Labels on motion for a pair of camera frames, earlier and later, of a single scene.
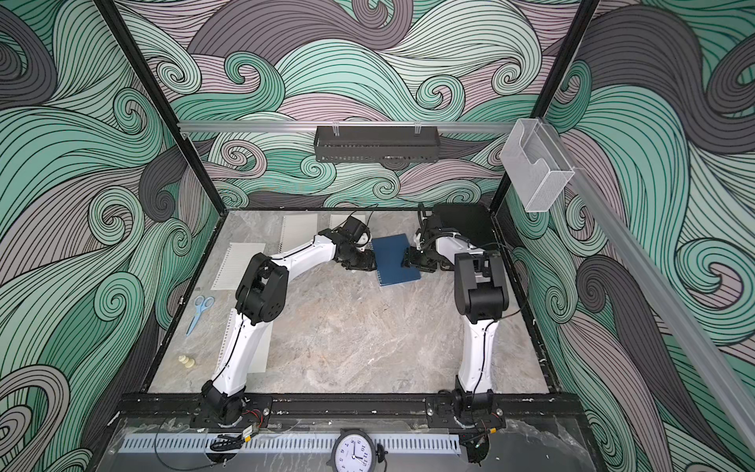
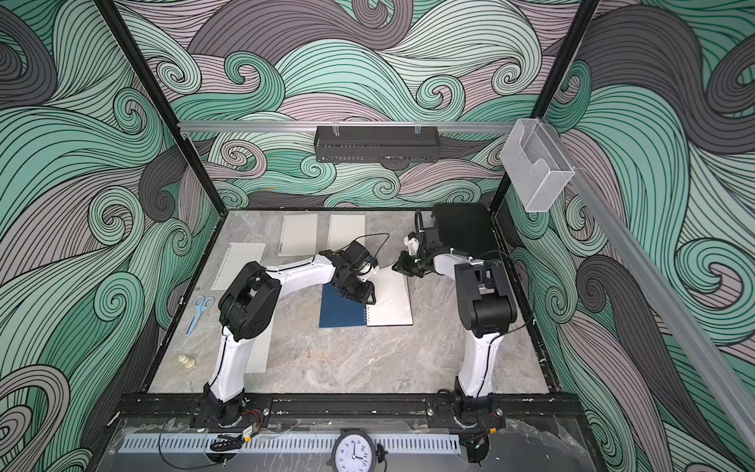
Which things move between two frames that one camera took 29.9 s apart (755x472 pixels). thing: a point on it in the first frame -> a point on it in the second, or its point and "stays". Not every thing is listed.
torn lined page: [261, 361] stays
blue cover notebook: [388, 253] -> [390, 292]
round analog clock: [354, 450] stays
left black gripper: [369, 264] -> [364, 298]
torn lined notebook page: [238, 258] stays
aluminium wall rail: [231, 126] stays
